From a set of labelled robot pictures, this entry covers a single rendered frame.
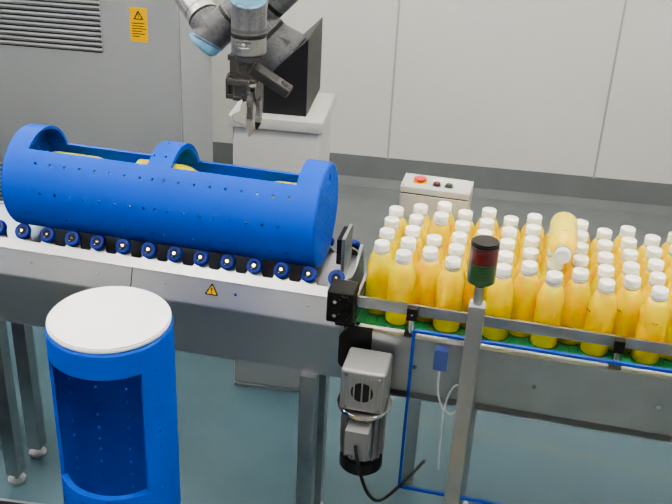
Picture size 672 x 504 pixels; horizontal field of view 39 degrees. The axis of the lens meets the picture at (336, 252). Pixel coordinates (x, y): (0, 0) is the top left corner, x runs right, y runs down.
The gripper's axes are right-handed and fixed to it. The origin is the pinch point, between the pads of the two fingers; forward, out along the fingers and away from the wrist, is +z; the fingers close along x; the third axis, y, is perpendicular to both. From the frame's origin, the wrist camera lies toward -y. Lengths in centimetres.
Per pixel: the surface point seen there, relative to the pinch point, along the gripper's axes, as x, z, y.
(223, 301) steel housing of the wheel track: 17.6, 43.7, 3.1
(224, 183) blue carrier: 14.8, 10.3, 3.6
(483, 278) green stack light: 43, 11, -66
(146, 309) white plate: 55, 26, 9
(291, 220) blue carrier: 18.1, 16.4, -15.4
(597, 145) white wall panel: -284, 92, -106
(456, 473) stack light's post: 41, 67, -66
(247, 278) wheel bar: 15.5, 36.7, -3.0
